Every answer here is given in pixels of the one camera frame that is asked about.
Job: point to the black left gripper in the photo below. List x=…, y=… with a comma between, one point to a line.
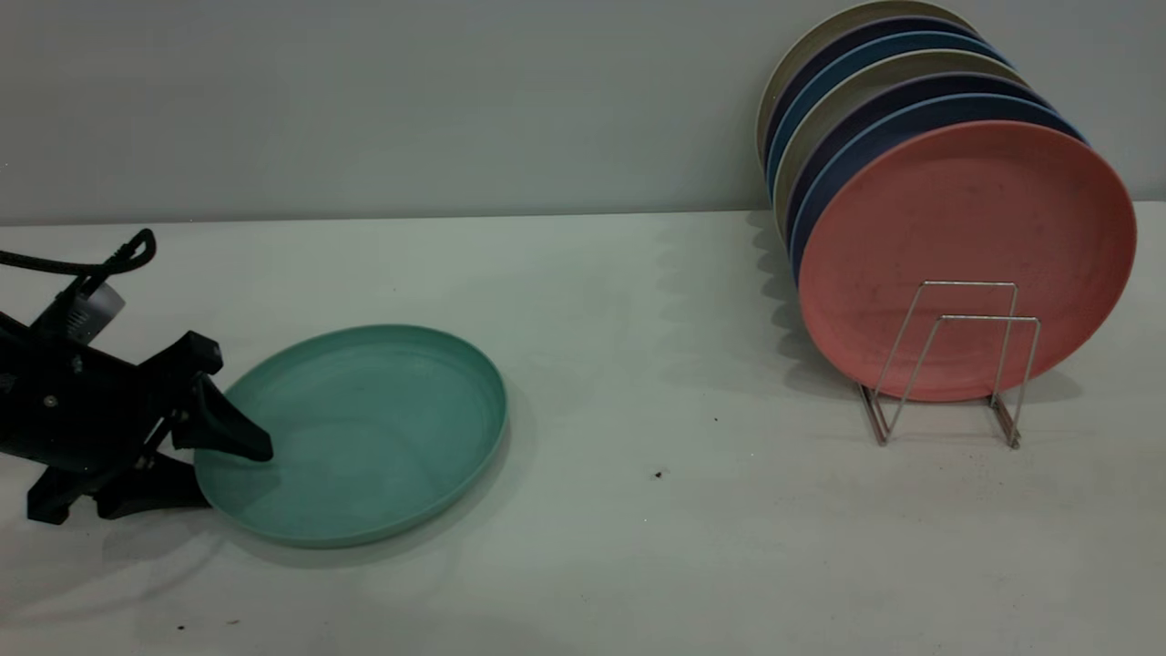
x=82, y=410

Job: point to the green round plate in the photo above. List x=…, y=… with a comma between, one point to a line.
x=373, y=437

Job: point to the beige round plate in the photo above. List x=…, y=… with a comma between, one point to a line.
x=920, y=62
x=865, y=11

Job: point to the pink round plate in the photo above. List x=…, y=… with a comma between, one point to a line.
x=966, y=219

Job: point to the teal blue round plate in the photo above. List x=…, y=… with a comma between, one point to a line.
x=911, y=42

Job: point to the dark purple round plate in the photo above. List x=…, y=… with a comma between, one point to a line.
x=947, y=84
x=911, y=24

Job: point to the blue plate with light rim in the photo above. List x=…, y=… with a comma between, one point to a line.
x=956, y=107

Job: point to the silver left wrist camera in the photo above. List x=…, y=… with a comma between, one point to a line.
x=86, y=310

